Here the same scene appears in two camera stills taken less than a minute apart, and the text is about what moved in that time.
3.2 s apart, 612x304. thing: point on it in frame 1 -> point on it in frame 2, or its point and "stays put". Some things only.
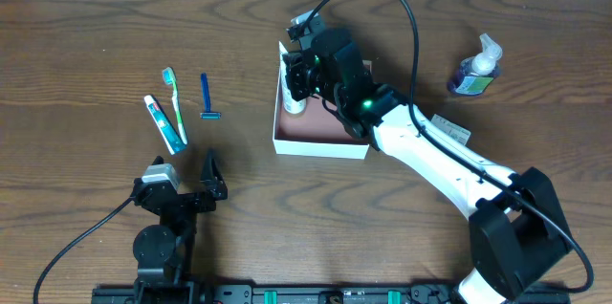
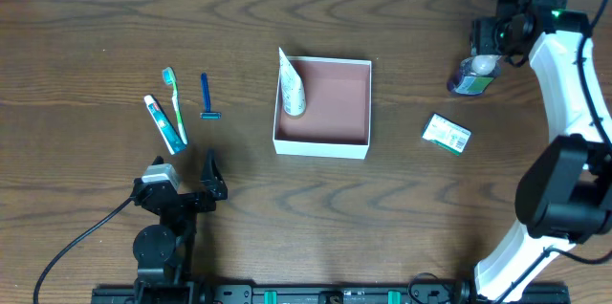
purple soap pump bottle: (475, 74) stays put
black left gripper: (181, 199) stays put
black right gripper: (296, 75) -> (485, 36)
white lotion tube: (290, 104) stays put
